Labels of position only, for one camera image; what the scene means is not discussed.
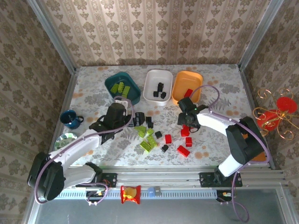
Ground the teal plastic container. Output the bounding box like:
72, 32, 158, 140
104, 71, 142, 109

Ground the orange plastic container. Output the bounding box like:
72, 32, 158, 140
171, 70, 204, 106

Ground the dark blue mug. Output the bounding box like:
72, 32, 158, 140
59, 109, 84, 130

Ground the white plastic container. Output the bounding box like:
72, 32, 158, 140
142, 69, 174, 106

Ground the leaf patterned plate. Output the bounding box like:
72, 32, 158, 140
54, 133, 78, 151

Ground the red snack bag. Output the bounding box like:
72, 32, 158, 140
120, 185, 142, 205

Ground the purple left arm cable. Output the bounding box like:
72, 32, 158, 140
34, 95, 135, 205

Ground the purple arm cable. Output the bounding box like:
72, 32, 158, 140
34, 95, 135, 205
192, 85, 271, 168

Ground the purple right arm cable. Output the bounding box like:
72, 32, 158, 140
192, 85, 271, 168

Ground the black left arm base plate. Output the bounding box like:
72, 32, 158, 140
93, 172, 117, 189

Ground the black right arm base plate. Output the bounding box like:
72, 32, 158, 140
199, 172, 242, 187

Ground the aluminium mounting rail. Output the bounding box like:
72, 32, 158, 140
102, 167, 218, 187

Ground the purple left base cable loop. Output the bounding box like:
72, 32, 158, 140
85, 185, 109, 206

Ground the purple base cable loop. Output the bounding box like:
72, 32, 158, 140
219, 177, 249, 224
85, 185, 109, 206

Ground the white slotted cable duct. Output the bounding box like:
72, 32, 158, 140
58, 188, 234, 200

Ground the red gold wire ornament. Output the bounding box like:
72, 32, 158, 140
253, 88, 299, 140

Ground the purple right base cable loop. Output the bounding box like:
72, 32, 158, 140
219, 177, 249, 224

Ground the aluminium frame post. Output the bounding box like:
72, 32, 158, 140
238, 0, 285, 70
27, 0, 77, 74

